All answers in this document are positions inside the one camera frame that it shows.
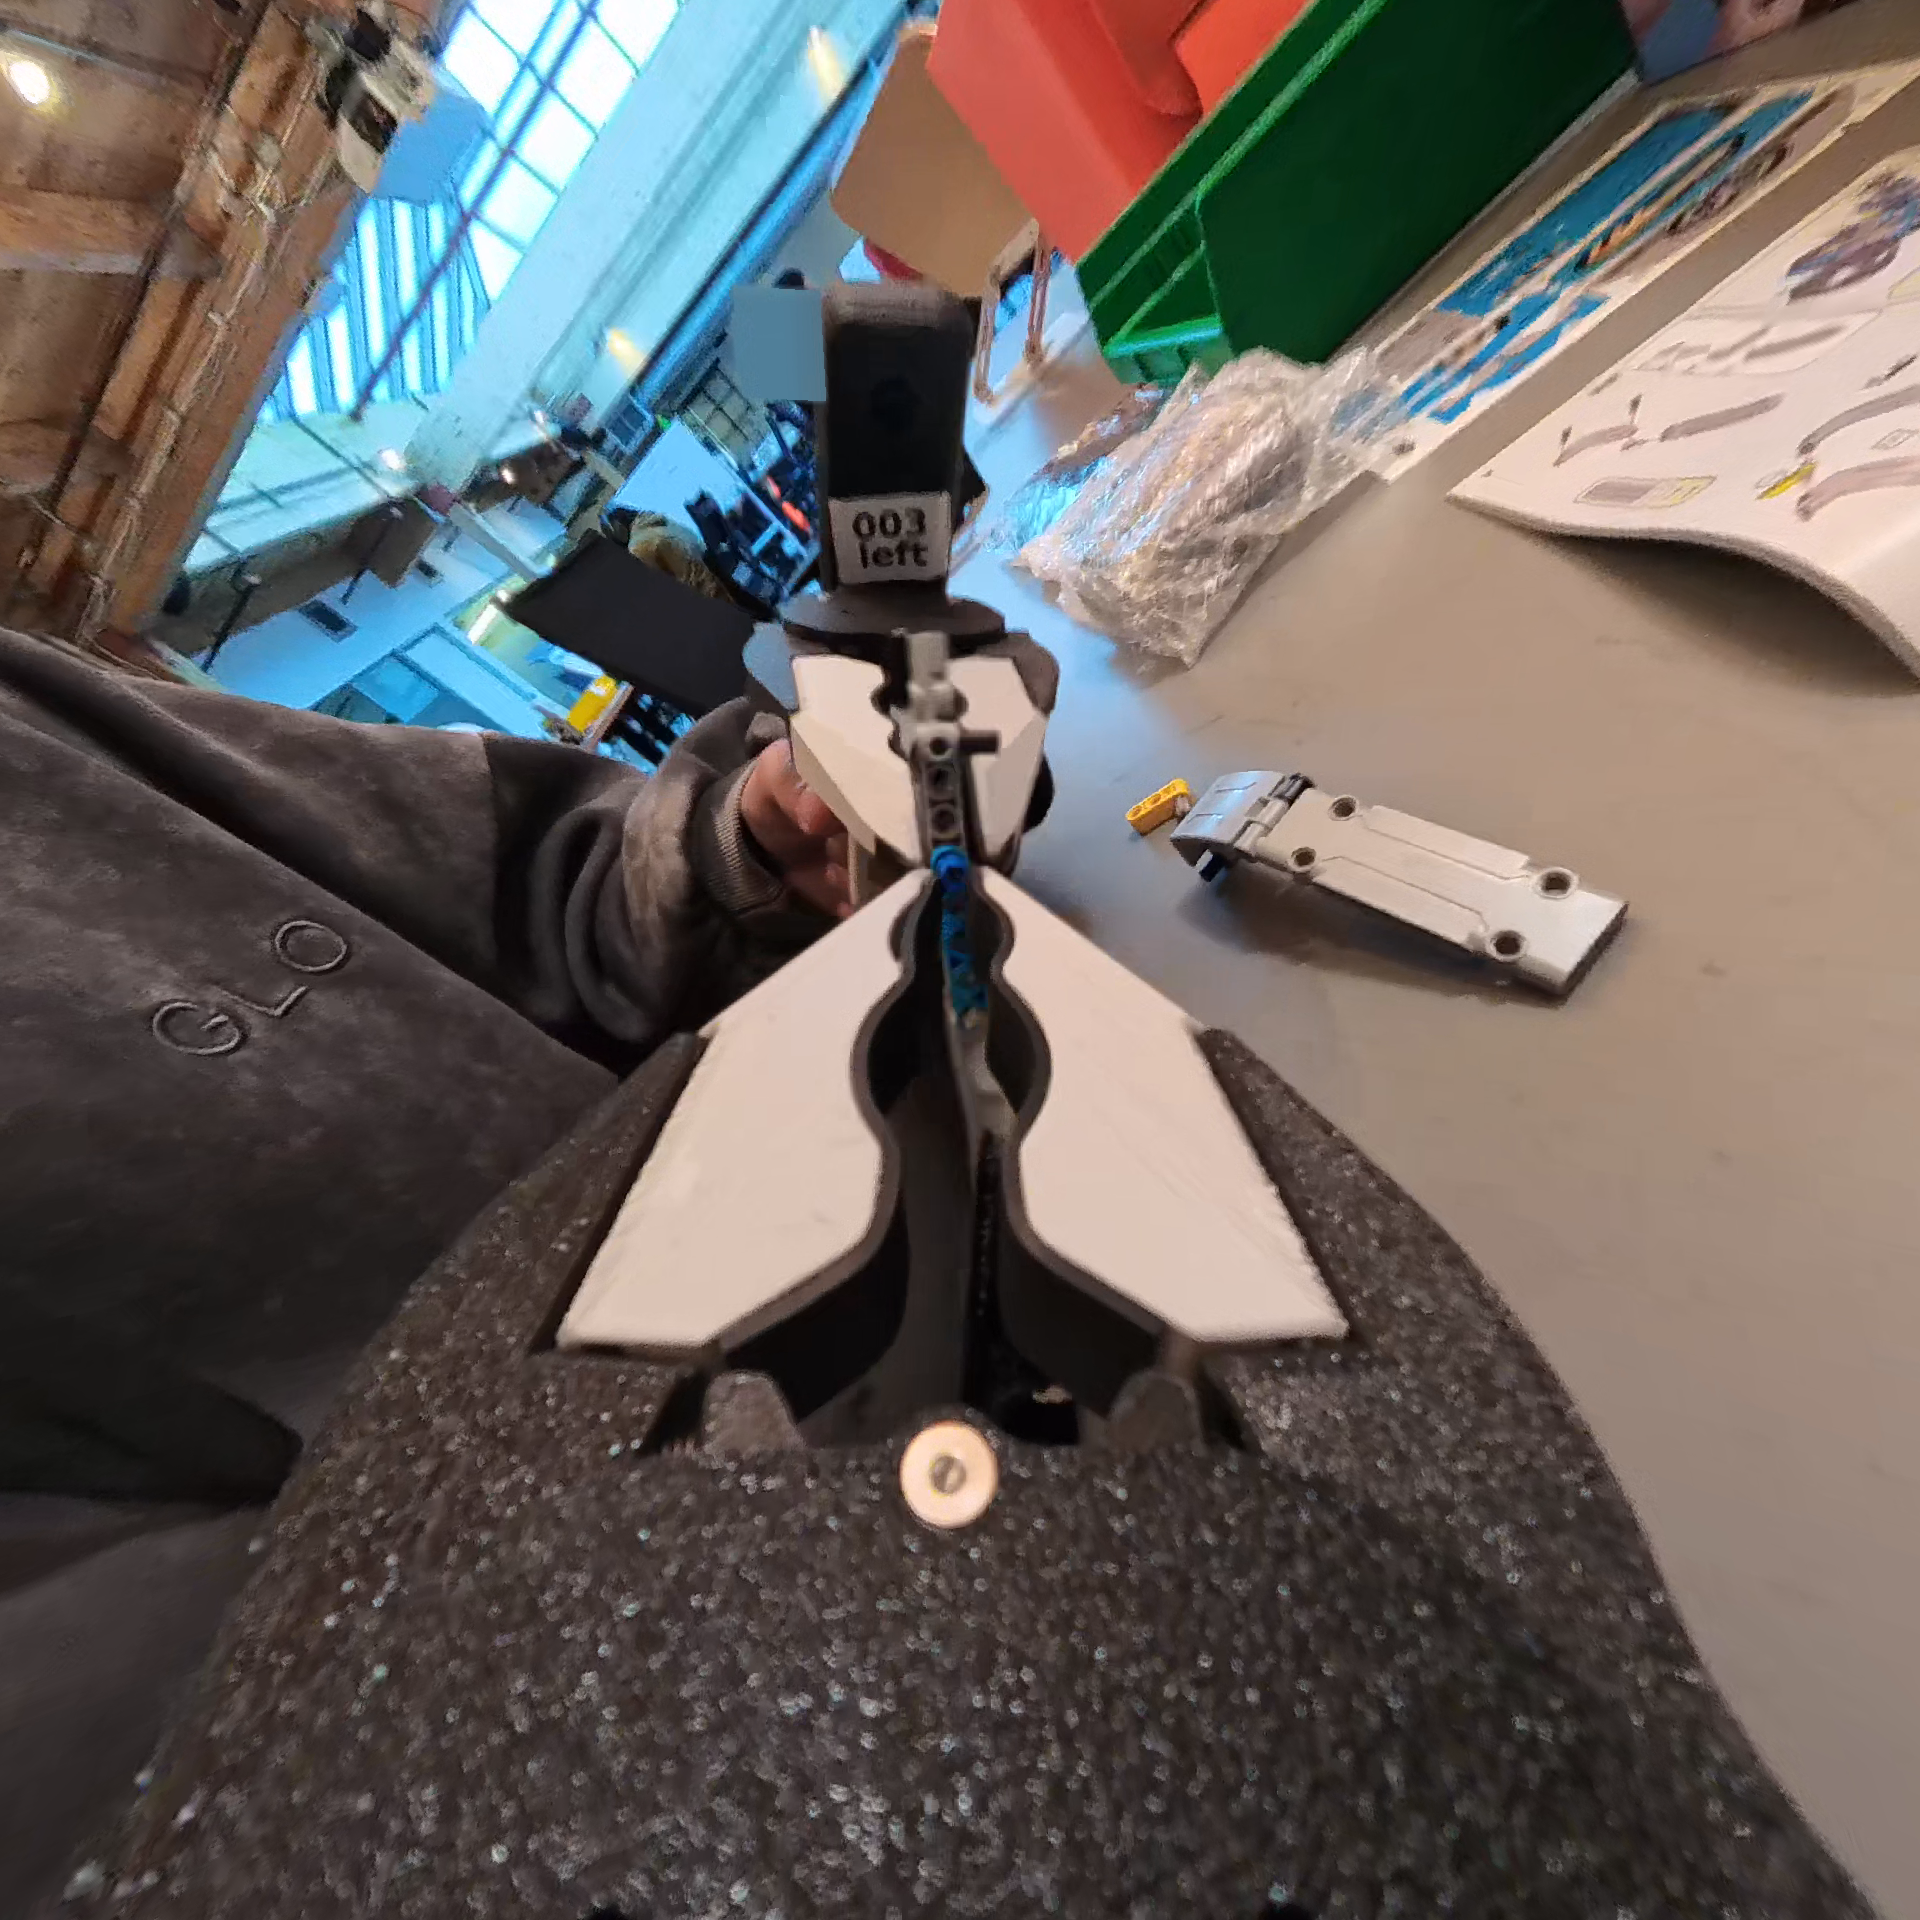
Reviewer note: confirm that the clear plastic bag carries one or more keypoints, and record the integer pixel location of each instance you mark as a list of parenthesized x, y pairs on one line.
[(1201, 495)]

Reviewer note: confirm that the grey toy panel assembly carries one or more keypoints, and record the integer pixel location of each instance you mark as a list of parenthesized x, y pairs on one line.
[(1413, 877), (938, 747)]

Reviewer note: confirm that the green storage bin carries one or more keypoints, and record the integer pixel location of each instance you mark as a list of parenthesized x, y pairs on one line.
[(1349, 194)]

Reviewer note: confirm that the ceiling spot lamp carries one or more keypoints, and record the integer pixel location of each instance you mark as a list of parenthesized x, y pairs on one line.
[(27, 75)]

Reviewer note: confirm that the white instruction booklet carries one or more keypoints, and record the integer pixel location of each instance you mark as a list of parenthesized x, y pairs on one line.
[(1773, 418)]

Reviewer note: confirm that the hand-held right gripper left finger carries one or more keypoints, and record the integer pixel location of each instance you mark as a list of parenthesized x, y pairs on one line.
[(735, 1187)]

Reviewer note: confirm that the blue sticker sheet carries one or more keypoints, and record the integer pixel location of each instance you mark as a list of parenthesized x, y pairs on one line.
[(1576, 267)]

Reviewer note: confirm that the person's left hand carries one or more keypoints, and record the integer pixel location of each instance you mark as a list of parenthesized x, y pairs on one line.
[(788, 825)]

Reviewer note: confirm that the toy robot kit box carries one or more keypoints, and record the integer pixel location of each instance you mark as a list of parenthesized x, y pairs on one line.
[(1726, 23)]

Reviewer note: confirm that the person's left forearm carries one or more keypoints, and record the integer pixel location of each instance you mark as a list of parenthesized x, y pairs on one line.
[(631, 855)]

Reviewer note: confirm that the white ceiling-mounted device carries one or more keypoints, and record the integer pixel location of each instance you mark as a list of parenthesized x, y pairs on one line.
[(377, 81)]

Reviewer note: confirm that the orange plastic container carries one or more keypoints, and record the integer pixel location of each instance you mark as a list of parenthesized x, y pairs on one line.
[(1078, 90)]

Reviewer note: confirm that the blue toy beam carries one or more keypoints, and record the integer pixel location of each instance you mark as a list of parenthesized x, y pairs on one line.
[(954, 944)]

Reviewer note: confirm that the yellow toy connector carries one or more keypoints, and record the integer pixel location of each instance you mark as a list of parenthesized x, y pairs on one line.
[(1159, 806)]

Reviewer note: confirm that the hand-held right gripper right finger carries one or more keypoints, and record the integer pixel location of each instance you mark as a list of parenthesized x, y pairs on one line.
[(1171, 1198)]

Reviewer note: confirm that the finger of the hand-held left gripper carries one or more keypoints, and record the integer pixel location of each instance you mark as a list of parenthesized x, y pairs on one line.
[(846, 737), (1005, 737)]

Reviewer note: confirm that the tan board on white stand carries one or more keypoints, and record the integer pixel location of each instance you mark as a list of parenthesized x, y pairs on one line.
[(917, 180)]

